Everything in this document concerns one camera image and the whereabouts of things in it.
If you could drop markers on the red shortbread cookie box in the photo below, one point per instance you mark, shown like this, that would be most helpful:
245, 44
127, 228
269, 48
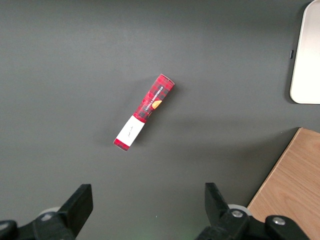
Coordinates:
150, 105

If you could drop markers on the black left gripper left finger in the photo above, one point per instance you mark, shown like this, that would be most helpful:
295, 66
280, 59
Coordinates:
70, 215

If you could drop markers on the wooden drawer cabinet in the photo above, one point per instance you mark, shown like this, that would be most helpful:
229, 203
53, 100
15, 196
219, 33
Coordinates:
295, 180

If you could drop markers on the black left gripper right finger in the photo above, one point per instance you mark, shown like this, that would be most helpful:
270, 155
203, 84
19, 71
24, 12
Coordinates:
225, 225

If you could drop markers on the cream plastic tray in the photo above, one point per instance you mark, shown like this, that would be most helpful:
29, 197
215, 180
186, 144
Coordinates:
310, 62

